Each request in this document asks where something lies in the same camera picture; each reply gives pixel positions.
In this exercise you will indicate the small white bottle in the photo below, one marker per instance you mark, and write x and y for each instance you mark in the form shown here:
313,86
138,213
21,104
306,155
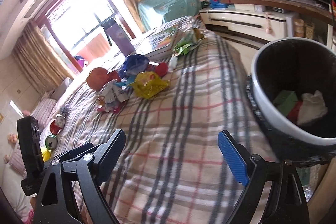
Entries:
172,63

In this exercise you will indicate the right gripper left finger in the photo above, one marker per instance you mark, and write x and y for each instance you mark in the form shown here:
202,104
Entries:
64,209

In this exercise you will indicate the red apple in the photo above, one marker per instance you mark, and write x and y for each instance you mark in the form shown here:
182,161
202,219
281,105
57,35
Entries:
97,78

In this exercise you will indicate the yellow snack bag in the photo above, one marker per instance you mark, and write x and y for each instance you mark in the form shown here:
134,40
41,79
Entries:
148,84

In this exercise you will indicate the red crumpled wrapper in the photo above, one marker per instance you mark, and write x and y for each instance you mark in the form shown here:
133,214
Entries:
113,75

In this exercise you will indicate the crumpled foil ball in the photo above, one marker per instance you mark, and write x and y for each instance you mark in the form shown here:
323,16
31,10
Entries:
65,110

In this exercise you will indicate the red chip bag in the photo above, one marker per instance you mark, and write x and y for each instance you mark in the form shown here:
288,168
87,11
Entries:
294,112

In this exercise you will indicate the white trash bin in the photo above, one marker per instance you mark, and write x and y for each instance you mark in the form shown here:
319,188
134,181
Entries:
299,65

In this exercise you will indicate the white TV cabinet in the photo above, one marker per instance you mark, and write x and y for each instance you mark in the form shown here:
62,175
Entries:
272,20

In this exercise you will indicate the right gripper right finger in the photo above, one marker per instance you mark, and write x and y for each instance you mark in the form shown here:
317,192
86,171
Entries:
286,201

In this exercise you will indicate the green milk carton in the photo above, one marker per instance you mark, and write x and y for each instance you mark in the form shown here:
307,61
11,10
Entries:
285,102

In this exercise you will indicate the teal covered furniture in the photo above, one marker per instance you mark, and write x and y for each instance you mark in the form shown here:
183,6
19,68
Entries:
153,13

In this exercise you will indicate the green snack wrapper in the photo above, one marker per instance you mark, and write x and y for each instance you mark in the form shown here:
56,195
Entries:
190,40

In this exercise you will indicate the green soda can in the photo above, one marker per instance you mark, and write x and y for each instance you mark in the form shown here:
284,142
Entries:
51,142

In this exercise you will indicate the cartoon printed wrapper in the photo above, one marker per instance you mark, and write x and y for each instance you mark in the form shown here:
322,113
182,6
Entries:
111,98

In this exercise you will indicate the red round lid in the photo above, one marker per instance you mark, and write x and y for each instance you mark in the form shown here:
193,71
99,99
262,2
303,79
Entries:
161,69

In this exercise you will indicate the crushed red can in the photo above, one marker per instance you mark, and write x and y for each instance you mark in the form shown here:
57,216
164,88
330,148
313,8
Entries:
57,124

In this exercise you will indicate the blue crumpled wrapper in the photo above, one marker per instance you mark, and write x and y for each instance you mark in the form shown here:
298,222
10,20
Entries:
133,65

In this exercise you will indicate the plaid blanket table cover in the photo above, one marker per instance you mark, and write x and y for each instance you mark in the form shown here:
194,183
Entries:
171,169

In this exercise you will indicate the purple thermos bottle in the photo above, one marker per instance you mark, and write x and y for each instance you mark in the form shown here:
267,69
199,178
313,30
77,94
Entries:
115,34

